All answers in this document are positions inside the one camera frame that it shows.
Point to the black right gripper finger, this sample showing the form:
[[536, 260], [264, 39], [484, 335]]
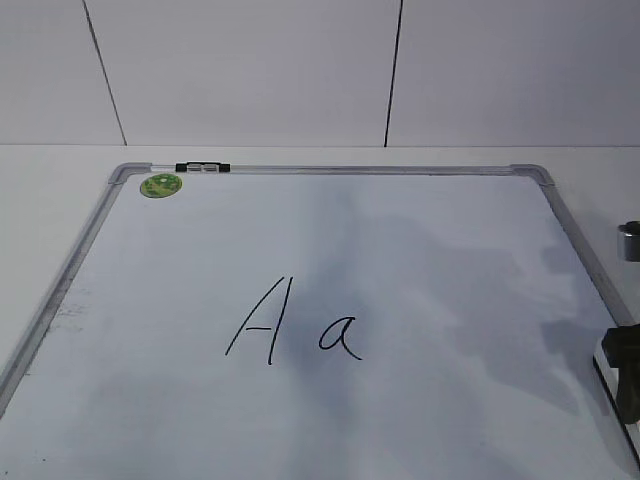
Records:
[[620, 346]]

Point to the white aluminium-framed whiteboard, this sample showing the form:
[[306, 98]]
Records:
[[280, 325]]

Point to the black whiteboard hanger clip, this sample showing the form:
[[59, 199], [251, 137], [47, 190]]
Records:
[[202, 167]]

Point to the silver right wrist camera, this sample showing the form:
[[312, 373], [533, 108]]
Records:
[[628, 241]]

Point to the white whiteboard eraser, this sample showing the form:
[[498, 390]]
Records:
[[609, 377]]

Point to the round green sticker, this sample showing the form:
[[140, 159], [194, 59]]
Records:
[[161, 186]]

